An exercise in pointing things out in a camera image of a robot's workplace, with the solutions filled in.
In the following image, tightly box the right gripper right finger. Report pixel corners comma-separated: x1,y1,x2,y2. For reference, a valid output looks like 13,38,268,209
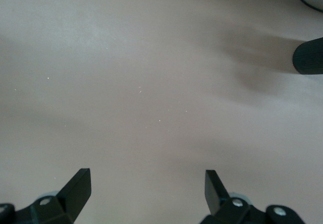
200,170,306,224

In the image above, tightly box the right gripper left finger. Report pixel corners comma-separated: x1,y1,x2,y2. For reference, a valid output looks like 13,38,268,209
0,167,91,224

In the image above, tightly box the black ribbed cylinder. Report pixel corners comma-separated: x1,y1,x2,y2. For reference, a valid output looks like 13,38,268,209
292,37,323,76

